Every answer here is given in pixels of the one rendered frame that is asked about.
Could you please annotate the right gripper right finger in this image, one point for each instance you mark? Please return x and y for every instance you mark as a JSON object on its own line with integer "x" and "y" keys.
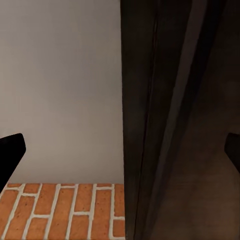
{"x": 232, "y": 148}

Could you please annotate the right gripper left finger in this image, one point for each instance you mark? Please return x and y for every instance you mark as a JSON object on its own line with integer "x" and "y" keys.
{"x": 12, "y": 149}

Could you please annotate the cabinet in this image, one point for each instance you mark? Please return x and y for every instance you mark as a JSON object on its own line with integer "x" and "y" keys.
{"x": 180, "y": 71}

